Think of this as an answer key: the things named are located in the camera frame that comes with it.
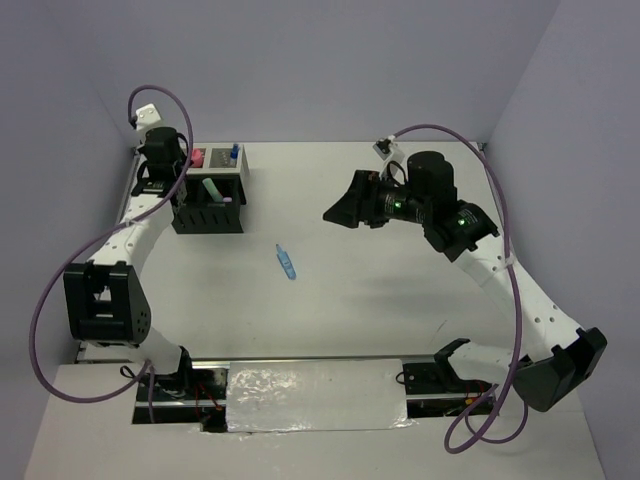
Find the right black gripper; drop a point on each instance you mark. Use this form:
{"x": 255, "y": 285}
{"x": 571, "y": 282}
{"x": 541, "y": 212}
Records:
{"x": 360, "y": 202}

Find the green highlighter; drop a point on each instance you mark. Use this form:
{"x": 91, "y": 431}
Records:
{"x": 212, "y": 190}

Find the pink cap bottle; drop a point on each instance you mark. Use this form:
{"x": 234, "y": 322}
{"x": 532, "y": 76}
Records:
{"x": 197, "y": 158}

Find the blue cap spray bottle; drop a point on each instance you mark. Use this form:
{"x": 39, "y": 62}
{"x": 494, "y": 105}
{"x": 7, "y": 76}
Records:
{"x": 234, "y": 153}

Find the blue highlighter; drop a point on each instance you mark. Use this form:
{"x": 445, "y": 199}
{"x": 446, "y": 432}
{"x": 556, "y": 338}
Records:
{"x": 285, "y": 262}

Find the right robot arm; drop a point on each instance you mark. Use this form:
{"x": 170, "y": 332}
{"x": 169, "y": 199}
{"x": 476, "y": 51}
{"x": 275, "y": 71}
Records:
{"x": 556, "y": 353}

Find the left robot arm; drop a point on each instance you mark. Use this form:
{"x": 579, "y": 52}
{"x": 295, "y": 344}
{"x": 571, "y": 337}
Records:
{"x": 106, "y": 304}

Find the black slotted organizer box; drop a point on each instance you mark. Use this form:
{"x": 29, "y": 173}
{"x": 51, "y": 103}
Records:
{"x": 201, "y": 214}

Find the grey mesh organizer box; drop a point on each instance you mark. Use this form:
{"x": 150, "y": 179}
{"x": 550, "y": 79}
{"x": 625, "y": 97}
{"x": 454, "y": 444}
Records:
{"x": 217, "y": 162}

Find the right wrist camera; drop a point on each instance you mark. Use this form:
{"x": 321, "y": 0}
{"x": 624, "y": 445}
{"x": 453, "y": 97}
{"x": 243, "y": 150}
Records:
{"x": 391, "y": 154}

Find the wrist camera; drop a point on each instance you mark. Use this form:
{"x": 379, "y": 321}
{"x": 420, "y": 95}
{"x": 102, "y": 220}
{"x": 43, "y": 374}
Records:
{"x": 391, "y": 154}
{"x": 146, "y": 118}

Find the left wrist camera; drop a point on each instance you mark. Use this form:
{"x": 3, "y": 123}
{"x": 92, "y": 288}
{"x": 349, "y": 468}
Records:
{"x": 146, "y": 118}

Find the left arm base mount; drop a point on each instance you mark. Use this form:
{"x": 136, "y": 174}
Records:
{"x": 202, "y": 404}

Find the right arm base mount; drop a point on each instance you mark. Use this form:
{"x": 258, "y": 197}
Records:
{"x": 432, "y": 393}

